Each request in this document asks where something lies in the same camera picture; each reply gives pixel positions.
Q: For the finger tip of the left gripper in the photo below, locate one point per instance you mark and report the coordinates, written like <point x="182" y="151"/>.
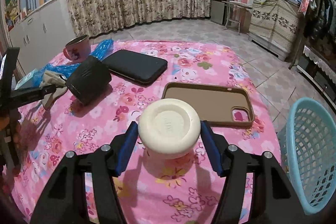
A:
<point x="13" y="99"/>

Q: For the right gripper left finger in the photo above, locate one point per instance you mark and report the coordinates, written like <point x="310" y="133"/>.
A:
<point x="63" y="200"/>

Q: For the cream round soap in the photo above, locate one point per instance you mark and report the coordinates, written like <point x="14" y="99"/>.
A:
<point x="169" y="128"/>

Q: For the teal tissue box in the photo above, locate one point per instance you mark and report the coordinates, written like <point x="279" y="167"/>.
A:
<point x="27" y="81"/>

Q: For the light blue plastic basket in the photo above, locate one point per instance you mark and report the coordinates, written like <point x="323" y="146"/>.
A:
<point x="307" y="144"/>

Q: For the white low cabinet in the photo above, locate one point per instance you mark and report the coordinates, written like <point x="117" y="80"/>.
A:
<point x="42" y="35"/>

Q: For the pink enamel mug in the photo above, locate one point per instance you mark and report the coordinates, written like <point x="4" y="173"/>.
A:
<point x="77" y="49"/>

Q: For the black ribbed speaker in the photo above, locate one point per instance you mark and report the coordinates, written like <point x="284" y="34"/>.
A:
<point x="89" y="80"/>

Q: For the pink floral tablecloth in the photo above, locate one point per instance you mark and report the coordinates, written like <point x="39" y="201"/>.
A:
<point x="184" y="190"/>

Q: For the blue plastic bag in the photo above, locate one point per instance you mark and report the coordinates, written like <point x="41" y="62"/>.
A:
<point x="59" y="65"/>

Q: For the brown phone case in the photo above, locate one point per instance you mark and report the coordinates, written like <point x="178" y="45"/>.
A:
<point x="221" y="106"/>

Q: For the low tv bench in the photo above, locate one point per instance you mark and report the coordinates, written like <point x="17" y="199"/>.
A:
<point x="319" y="73"/>

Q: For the black zip case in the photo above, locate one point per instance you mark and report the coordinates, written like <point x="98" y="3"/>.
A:
<point x="136" y="67"/>

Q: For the covered chest with clothes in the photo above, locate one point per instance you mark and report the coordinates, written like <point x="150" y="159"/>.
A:
<point x="274" y="25"/>

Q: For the small metal side table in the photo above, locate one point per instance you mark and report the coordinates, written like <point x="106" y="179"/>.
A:
<point x="234" y="11"/>

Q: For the clothes rack with garments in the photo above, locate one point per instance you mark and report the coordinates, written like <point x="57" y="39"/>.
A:
<point x="316" y="32"/>

